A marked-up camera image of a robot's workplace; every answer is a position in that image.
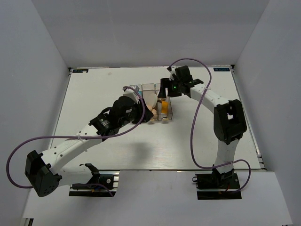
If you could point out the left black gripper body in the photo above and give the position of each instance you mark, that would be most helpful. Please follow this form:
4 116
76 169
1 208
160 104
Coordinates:
136 113

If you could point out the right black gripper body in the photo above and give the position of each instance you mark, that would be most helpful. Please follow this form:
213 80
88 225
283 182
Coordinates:
175 84

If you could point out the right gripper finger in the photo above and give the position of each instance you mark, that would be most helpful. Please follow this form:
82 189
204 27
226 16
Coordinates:
173 92
164 82

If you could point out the orange sunscreen tube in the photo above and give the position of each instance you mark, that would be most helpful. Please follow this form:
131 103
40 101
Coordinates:
164 108

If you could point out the round beige powder puff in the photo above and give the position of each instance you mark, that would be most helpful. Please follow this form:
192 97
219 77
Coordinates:
150 99

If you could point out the white pink tube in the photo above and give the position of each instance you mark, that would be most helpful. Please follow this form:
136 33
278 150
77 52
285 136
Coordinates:
140 95

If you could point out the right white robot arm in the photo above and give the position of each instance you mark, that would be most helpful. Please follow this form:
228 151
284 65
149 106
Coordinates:
229 122

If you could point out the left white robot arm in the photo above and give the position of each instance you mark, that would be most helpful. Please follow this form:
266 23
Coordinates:
47 170

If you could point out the right clear organizer bin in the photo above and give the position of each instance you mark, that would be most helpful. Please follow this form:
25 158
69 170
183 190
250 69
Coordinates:
164 117

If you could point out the clear organizer bin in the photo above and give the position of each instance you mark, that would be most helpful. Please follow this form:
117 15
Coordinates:
164 117
149 87
134 94

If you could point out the middle clear organizer bin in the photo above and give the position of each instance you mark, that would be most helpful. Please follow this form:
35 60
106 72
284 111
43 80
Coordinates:
149 87

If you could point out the left clear organizer bin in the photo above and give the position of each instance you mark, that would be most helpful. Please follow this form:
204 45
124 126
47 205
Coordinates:
134 94

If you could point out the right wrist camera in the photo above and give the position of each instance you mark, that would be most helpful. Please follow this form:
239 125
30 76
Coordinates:
172 76

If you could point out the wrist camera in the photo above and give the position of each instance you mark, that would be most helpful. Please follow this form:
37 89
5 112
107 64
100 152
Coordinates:
126 94
172 76

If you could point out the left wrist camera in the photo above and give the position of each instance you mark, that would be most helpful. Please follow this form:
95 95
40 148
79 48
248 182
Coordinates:
126 94

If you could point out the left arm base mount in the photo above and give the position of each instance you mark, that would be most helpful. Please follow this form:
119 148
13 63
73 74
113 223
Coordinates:
105 185

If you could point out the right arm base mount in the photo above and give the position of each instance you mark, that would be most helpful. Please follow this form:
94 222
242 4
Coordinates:
209 189

